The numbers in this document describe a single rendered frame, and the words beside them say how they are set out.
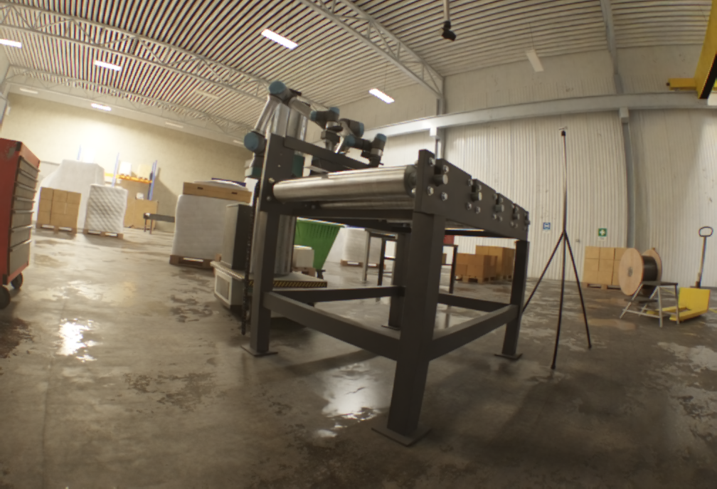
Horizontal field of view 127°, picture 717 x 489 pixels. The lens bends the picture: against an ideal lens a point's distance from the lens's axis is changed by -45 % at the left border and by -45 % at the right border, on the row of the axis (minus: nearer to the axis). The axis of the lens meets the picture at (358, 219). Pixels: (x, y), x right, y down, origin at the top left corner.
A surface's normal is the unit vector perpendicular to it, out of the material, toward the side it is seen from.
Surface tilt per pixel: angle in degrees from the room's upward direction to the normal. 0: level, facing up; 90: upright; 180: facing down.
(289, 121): 90
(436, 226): 90
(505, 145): 90
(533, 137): 90
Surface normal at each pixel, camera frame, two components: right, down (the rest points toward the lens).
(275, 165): 0.73, 0.02
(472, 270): -0.65, -0.12
